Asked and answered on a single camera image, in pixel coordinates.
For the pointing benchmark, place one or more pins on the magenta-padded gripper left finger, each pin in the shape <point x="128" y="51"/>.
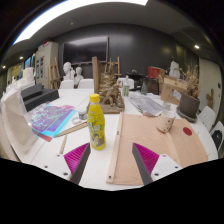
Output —
<point x="77" y="156"/>

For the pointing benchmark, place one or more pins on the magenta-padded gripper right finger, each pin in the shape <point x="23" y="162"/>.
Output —
<point x="146" y="158"/>

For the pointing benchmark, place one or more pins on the yellow drink bottle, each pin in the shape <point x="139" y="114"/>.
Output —
<point x="96" y="130"/>

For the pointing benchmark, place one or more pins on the thin wooden stick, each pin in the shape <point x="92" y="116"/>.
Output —
<point x="63" y="144"/>
<point x="71" y="129"/>

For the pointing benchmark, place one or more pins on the light wooden drawing board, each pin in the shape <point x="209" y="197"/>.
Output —
<point x="140" y="131"/>

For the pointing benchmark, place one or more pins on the beige spotted mug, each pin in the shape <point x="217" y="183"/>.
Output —
<point x="165" y="121"/>

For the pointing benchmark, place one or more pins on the small glass jar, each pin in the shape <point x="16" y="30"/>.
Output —
<point x="82" y="115"/>

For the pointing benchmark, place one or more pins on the flat round red coaster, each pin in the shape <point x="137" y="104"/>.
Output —
<point x="187" y="131"/>

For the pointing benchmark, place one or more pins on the grey printed paper sheet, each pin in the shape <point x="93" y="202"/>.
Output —
<point x="146" y="104"/>

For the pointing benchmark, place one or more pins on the grey plant saucer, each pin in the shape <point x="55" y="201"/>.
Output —
<point x="186" y="118"/>

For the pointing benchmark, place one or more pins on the black foam block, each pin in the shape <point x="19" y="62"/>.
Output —
<point x="41" y="99"/>
<point x="31" y="91"/>

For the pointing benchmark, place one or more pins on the white canvas panel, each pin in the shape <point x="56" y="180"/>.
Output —
<point x="16" y="123"/>

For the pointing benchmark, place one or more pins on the brown carved sculpture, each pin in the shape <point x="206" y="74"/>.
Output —
<point x="111" y="95"/>

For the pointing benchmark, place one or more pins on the dark spray bottle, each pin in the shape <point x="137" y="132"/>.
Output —
<point x="144" y="87"/>

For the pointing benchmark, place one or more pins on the white plastic chair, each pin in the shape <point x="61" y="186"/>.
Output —
<point x="207" y="117"/>
<point x="131" y="82"/>
<point x="218" y="126"/>
<point x="86" y="84"/>
<point x="66" y="84"/>

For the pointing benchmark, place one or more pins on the clear spray bottle green label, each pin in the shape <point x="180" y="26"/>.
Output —
<point x="126" y="88"/>

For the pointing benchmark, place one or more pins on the black backpack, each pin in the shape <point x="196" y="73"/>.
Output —
<point x="217" y="140"/>

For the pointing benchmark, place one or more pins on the cardboard box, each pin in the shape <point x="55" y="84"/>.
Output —
<point x="170" y="88"/>

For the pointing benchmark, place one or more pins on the white plaster bust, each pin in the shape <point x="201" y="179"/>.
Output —
<point x="68" y="70"/>
<point x="78" y="76"/>

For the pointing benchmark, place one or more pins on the wooden easel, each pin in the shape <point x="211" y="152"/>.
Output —
<point x="54" y="73"/>
<point x="113" y="68"/>

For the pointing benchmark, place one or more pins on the red box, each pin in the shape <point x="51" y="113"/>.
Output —
<point x="155" y="71"/>

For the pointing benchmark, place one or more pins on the wooden figure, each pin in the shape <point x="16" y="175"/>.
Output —
<point x="210" y="98"/>

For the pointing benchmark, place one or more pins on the white cabinet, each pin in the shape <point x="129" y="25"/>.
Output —
<point x="45" y="63"/>

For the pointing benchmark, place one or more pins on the black wall screen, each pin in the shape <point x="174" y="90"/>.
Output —
<point x="85" y="50"/>

